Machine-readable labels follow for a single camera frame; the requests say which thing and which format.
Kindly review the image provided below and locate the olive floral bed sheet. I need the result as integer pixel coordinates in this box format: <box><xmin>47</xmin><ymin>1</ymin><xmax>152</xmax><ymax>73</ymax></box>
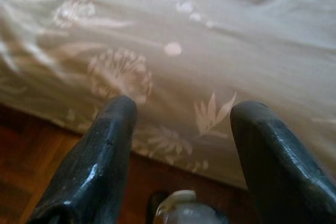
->
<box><xmin>0</xmin><ymin>0</ymin><xmax>336</xmax><ymax>190</ymax></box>

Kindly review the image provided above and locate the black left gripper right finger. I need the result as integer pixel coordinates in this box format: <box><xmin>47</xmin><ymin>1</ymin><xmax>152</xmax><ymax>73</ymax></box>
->
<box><xmin>229</xmin><ymin>100</ymin><xmax>336</xmax><ymax>224</ymax></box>

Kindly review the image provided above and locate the silver robot left leg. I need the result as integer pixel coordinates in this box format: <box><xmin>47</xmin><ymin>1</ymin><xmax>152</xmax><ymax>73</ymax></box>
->
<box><xmin>156</xmin><ymin>189</ymin><xmax>229</xmax><ymax>224</ymax></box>

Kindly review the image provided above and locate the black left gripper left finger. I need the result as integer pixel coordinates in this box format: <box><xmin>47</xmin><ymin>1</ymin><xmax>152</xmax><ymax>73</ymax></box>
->
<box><xmin>26</xmin><ymin>95</ymin><xmax>138</xmax><ymax>224</ymax></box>

